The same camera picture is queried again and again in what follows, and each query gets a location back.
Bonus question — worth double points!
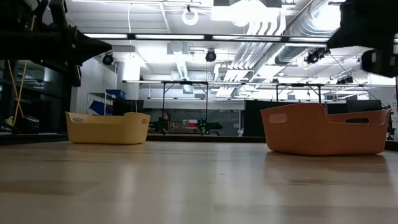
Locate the yellow plastic bin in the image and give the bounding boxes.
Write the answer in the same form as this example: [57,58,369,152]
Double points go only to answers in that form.
[65,111,151,146]

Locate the silver ventilation duct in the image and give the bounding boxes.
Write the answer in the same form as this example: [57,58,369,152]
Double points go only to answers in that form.
[273,0,343,66]

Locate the grey shelf rack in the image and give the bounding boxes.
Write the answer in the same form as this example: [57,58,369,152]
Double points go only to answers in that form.
[86,91,108,116]

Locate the black tripod stand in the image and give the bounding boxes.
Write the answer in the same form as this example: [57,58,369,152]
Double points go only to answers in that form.
[385,104,397,141]

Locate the black floor bag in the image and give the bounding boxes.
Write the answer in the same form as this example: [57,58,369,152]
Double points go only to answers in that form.
[12,115,40,134]

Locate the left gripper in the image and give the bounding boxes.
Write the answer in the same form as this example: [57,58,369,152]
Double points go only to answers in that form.
[40,26,112,87]

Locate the yellow hanging cord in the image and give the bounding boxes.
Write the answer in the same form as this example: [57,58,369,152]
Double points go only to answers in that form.
[6,15,35,127]

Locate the white hanging ring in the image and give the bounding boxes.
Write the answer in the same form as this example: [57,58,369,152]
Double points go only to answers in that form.
[182,8,200,27]

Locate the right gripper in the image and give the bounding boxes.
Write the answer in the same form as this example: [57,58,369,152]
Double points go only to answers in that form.
[361,49,398,78]

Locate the orange plastic bin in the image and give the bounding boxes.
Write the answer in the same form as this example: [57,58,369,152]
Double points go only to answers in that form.
[260,103,392,156]

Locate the person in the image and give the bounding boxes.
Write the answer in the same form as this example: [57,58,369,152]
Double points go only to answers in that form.
[157,111,172,133]

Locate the blue storage crate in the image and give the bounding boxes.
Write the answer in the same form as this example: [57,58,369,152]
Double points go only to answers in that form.
[89,100,113,116]
[105,89,127,100]

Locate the black frame work table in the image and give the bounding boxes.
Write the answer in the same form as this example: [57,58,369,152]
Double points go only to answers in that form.
[242,82,398,105]
[123,80,243,136]

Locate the long ceiling light strip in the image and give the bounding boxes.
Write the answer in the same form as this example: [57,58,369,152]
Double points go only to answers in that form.
[83,32,330,43]

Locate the black hanging ceiling camera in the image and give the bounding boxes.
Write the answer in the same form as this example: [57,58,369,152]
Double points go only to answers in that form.
[101,52,114,66]
[335,75,354,85]
[303,47,331,65]
[205,49,218,63]

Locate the white ceiling pipe bundle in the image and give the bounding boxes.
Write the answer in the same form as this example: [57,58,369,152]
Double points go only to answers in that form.
[231,18,287,71]

